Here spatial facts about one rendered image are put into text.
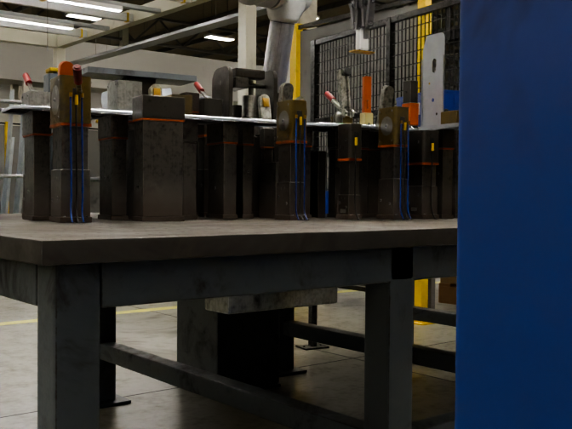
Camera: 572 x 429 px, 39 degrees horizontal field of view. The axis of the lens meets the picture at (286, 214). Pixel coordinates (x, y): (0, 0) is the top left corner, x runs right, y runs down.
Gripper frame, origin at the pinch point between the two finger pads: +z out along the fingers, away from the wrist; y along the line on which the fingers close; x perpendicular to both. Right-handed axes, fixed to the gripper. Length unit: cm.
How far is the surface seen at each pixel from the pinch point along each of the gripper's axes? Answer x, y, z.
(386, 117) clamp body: -5.4, 20.1, 27.6
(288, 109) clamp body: -40, 20, 27
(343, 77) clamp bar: 4.0, -16.2, 10.3
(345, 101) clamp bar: 3.9, -14.9, 18.8
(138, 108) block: -84, 16, 29
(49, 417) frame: -126, 86, 88
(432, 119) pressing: 30.1, 1.5, 24.8
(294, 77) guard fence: 144, -274, -32
